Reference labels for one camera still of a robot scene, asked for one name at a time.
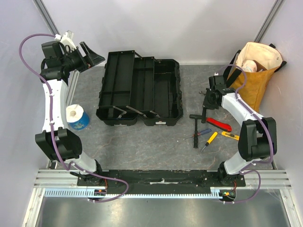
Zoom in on red handled screwdriver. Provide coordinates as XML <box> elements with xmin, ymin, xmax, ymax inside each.
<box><xmin>184</xmin><ymin>128</ymin><xmax>212</xmax><ymax>140</ymax></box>

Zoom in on red handled pliers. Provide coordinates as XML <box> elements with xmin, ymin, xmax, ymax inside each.
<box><xmin>206</xmin><ymin>117</ymin><xmax>232</xmax><ymax>132</ymax></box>

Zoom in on blue cable duct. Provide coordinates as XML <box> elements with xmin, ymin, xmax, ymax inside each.
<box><xmin>44</xmin><ymin>188</ymin><xmax>222</xmax><ymax>199</ymax></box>

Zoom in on yellow canvas tote bag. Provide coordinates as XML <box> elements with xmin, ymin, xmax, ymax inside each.
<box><xmin>223</xmin><ymin>42</ymin><xmax>287</xmax><ymax>112</ymax></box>

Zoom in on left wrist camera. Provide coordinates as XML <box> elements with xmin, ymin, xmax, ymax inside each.
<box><xmin>54</xmin><ymin>30</ymin><xmax>77</xmax><ymax>51</ymax></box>

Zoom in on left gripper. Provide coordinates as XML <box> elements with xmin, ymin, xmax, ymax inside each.
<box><xmin>61</xmin><ymin>42</ymin><xmax>105</xmax><ymax>73</ymax></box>

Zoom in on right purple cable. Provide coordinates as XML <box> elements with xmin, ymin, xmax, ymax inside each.
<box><xmin>217</xmin><ymin>64</ymin><xmax>274</xmax><ymax>204</ymax></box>

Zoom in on yellow utility knife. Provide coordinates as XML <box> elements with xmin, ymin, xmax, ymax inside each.
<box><xmin>221</xmin><ymin>131</ymin><xmax>240</xmax><ymax>140</ymax></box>

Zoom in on hammer with metal shaft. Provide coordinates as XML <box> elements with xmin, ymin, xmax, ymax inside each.
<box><xmin>199</xmin><ymin>90</ymin><xmax>206</xmax><ymax>123</ymax></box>

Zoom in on blue tape roll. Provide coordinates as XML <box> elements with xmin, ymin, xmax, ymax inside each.
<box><xmin>66</xmin><ymin>104</ymin><xmax>89</xmax><ymax>130</ymax></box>

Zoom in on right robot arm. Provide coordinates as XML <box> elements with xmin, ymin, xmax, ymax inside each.
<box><xmin>201</xmin><ymin>75</ymin><xmax>277</xmax><ymax>186</ymax></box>

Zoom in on aluminium frame rail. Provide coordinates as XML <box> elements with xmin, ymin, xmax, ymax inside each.
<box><xmin>34</xmin><ymin>169</ymin><xmax>291</xmax><ymax>189</ymax></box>

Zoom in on yellow handled screwdriver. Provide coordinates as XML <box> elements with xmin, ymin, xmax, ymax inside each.
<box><xmin>201</xmin><ymin>131</ymin><xmax>218</xmax><ymax>152</ymax></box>

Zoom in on black plastic toolbox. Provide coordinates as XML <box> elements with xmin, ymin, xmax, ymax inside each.
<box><xmin>96</xmin><ymin>50</ymin><xmax>183</xmax><ymax>126</ymax></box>

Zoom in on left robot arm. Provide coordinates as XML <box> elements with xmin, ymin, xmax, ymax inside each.
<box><xmin>35</xmin><ymin>41</ymin><xmax>105</xmax><ymax>186</ymax></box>

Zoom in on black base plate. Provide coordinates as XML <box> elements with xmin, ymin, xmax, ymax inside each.
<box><xmin>71</xmin><ymin>170</ymin><xmax>246</xmax><ymax>193</ymax></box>

